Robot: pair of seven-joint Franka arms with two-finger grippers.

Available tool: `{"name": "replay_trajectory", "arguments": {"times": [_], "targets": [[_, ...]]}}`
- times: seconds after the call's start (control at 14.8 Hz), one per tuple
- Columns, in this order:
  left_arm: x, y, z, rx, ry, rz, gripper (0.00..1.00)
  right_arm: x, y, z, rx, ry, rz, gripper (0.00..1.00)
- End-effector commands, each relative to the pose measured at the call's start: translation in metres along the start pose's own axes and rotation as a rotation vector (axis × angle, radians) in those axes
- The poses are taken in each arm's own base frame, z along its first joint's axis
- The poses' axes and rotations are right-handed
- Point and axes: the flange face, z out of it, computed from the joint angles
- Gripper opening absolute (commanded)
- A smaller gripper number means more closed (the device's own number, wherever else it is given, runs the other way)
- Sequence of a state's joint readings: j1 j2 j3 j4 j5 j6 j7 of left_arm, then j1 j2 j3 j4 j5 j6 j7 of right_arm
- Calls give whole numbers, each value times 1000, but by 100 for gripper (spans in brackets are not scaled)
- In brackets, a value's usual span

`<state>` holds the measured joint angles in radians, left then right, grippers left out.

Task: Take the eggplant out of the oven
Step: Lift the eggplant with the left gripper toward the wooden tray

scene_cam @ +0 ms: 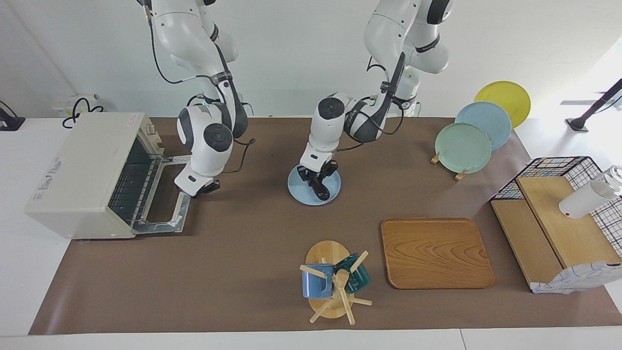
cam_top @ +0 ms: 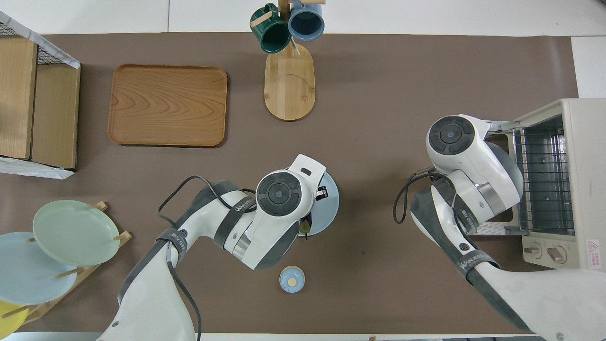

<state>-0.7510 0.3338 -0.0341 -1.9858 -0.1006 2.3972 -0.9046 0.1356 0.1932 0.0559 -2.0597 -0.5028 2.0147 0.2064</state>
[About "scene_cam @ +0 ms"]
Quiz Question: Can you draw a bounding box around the blue mug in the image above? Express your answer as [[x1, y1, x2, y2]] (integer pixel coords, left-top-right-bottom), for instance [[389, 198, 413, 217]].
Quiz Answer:
[[301, 263, 336, 299]]

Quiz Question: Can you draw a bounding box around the oven wire rack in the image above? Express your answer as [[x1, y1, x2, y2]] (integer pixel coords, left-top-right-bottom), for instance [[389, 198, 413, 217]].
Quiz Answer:
[[108, 139, 168, 225]]

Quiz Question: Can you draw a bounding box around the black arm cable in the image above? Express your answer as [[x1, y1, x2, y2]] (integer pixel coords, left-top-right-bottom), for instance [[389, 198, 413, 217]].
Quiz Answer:
[[335, 56, 407, 153], [145, 0, 256, 174]]

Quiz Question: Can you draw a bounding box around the wooden mug tree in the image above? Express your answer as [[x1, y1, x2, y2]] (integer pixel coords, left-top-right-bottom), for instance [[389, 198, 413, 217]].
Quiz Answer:
[[299, 240, 373, 326]]

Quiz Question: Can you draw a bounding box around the black wire basket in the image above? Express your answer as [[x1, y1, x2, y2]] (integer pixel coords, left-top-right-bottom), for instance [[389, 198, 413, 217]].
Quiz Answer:
[[490, 156, 622, 258]]

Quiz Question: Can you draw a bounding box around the light blue plate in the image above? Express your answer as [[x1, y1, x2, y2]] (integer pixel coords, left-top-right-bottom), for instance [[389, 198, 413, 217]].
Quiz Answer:
[[287, 163, 342, 206]]

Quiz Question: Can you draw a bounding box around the dark teal mug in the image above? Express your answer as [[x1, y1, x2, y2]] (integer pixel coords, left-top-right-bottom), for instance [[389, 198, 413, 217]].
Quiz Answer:
[[334, 253, 372, 294]]

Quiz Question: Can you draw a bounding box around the sky blue plate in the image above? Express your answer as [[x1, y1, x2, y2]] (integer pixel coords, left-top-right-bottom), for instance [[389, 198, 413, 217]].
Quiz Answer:
[[455, 101, 512, 151]]

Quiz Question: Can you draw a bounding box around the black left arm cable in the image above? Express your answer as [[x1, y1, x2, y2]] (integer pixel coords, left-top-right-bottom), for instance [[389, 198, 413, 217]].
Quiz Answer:
[[335, 56, 407, 153]]

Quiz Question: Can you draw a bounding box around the yellow plate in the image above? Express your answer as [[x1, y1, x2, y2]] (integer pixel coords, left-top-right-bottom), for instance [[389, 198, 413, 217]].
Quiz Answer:
[[474, 81, 532, 128]]

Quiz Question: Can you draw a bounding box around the white toaster oven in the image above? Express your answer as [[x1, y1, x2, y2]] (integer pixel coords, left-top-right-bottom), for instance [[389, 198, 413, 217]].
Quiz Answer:
[[24, 113, 166, 240]]

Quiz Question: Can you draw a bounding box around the wooden two-step shelf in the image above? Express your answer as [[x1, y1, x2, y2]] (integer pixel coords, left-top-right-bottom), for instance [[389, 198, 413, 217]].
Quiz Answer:
[[490, 176, 622, 292]]

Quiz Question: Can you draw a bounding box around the black clamp mount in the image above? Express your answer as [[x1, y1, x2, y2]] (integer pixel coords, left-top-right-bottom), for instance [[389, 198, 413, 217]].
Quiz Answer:
[[0, 101, 26, 132]]

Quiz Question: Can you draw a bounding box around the brown table mat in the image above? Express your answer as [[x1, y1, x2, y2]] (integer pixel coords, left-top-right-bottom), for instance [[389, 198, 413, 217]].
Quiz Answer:
[[28, 117, 622, 336]]

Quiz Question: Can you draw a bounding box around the white power strip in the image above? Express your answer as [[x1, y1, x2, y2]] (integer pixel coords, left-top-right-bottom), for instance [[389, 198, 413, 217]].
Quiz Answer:
[[52, 94, 105, 119]]

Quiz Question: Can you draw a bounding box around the wooden serving tray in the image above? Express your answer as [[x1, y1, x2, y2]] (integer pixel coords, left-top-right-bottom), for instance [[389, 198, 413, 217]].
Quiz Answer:
[[380, 218, 496, 290]]

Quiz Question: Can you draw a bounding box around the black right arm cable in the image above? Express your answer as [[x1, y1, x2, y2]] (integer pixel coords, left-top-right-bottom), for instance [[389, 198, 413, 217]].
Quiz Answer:
[[145, 0, 256, 174]]

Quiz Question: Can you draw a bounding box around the mint green plate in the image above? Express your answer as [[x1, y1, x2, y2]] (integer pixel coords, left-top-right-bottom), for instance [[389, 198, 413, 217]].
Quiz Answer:
[[434, 122, 492, 174]]

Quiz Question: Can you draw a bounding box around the white cup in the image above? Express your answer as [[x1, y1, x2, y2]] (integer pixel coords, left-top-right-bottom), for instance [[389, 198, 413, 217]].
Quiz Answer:
[[558, 165, 622, 220]]

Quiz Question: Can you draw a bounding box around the wooden plate rack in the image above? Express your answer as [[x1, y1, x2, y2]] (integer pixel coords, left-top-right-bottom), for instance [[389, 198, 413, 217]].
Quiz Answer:
[[431, 152, 467, 181]]

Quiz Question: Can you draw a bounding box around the black stand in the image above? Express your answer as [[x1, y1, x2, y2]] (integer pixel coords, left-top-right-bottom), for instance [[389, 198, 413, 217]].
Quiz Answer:
[[565, 78, 622, 133]]

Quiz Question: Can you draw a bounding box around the black coiled cable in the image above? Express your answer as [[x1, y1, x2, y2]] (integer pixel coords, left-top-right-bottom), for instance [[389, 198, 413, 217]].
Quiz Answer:
[[62, 97, 104, 129]]

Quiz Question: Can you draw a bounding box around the white checked cloth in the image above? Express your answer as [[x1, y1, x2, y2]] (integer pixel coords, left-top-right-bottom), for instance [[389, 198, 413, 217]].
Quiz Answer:
[[531, 262, 622, 295]]

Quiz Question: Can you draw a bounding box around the glass oven door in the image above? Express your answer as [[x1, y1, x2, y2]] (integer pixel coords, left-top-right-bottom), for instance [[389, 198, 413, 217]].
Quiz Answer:
[[130, 156, 205, 236]]

